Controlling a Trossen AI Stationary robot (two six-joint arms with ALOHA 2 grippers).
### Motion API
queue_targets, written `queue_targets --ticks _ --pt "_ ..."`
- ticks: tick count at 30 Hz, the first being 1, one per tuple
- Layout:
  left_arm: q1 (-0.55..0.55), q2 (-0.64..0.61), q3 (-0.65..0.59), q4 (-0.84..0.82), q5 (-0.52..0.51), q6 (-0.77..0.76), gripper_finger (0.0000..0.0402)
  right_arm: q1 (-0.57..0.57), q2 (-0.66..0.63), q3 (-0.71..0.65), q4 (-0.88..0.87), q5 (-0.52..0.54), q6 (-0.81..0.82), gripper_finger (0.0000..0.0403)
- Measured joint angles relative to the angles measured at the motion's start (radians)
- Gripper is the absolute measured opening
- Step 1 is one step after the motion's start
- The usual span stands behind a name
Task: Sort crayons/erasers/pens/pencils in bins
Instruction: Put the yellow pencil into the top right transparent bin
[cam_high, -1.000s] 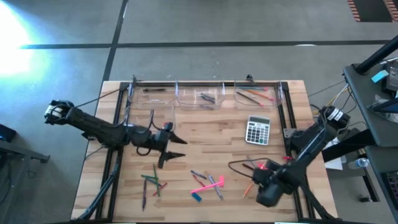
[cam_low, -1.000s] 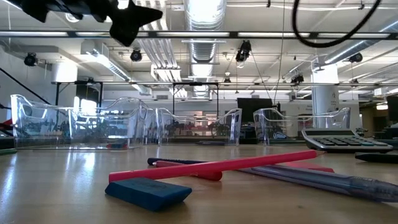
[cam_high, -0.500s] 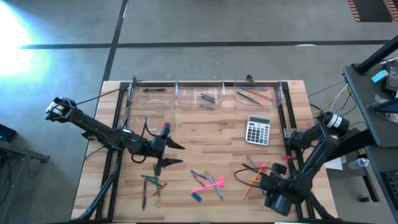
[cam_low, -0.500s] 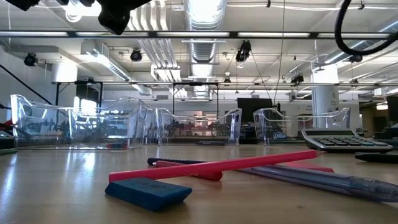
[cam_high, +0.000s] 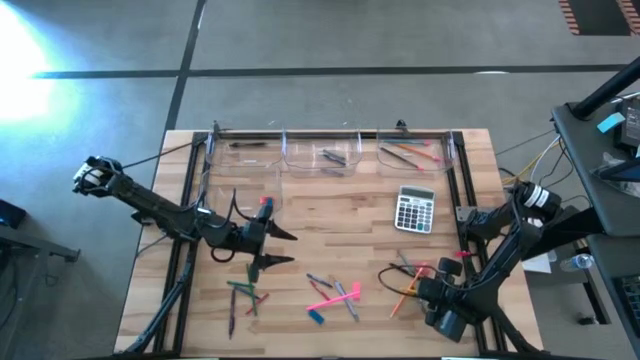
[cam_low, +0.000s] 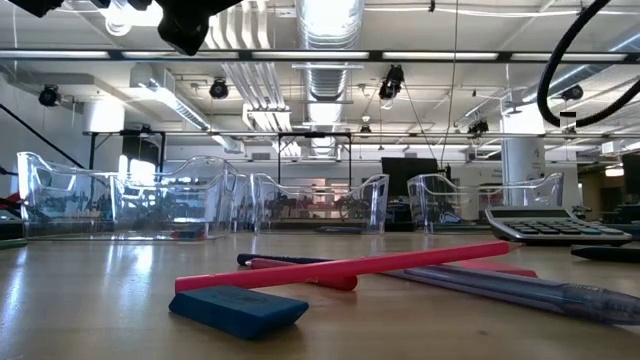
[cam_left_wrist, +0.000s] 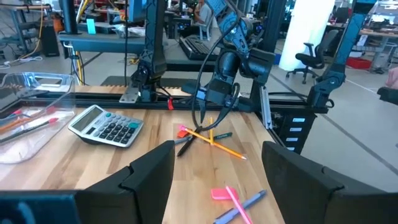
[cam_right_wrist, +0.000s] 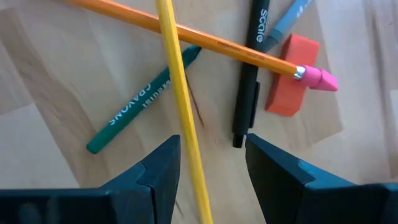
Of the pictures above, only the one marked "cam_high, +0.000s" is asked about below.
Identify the white cable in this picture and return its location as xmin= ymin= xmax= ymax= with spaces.
xmin=527 ymin=134 xmax=564 ymax=184

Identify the black pole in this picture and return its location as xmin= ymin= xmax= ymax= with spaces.
xmin=571 ymin=57 xmax=640 ymax=121

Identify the dark tablet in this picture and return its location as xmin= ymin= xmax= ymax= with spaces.
xmin=593 ymin=157 xmax=640 ymax=184

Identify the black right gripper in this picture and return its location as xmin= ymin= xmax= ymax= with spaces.
xmin=418 ymin=258 xmax=481 ymax=344

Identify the clear plastic bin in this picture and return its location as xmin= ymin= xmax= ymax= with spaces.
xmin=281 ymin=127 xmax=365 ymax=179
xmin=203 ymin=127 xmax=287 ymax=171
xmin=375 ymin=127 xmax=457 ymax=179
xmin=199 ymin=167 xmax=285 ymax=220

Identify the grey desk calculator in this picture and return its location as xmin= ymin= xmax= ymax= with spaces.
xmin=393 ymin=184 xmax=437 ymax=235

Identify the yellow cable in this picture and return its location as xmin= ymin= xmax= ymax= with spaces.
xmin=501 ymin=149 xmax=551 ymax=187

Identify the grey desk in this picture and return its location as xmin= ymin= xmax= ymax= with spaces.
xmin=585 ymin=233 xmax=640 ymax=360
xmin=551 ymin=97 xmax=640 ymax=237

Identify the clear water bottle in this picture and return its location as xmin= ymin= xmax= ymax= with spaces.
xmin=559 ymin=253 xmax=596 ymax=273

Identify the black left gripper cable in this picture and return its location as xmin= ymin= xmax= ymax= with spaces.
xmin=209 ymin=187 xmax=251 ymax=265

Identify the purple crayon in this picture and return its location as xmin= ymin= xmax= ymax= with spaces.
xmin=228 ymin=287 xmax=238 ymax=337

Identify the dark blue crayon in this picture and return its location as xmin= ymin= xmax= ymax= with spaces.
xmin=305 ymin=272 xmax=334 ymax=290

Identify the clear grey ballpoint pen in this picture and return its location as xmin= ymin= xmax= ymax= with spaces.
xmin=333 ymin=280 xmax=361 ymax=323

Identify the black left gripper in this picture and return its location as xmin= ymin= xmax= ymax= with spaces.
xmin=232 ymin=203 xmax=299 ymax=283

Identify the blue sticky note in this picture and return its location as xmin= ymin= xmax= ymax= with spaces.
xmin=596 ymin=112 xmax=627 ymax=135

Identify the black aluminium table frame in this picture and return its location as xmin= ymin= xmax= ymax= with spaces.
xmin=113 ymin=128 xmax=544 ymax=359

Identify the black device box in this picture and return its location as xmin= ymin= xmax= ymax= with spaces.
xmin=615 ymin=97 xmax=640 ymax=156

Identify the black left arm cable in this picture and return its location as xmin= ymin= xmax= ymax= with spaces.
xmin=121 ymin=141 xmax=196 ymax=169

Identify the black keyboard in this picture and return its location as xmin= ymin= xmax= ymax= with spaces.
xmin=612 ymin=273 xmax=640 ymax=326

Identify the black desk beam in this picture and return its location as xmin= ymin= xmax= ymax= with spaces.
xmin=519 ymin=207 xmax=606 ymax=261

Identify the green pencil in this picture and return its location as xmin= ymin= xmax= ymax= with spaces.
xmin=244 ymin=263 xmax=259 ymax=317

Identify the grey metal stand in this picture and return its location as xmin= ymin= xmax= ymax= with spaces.
xmin=0 ymin=227 xmax=81 ymax=264

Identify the white paper sheet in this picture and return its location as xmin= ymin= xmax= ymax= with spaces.
xmin=522 ymin=249 xmax=557 ymax=275

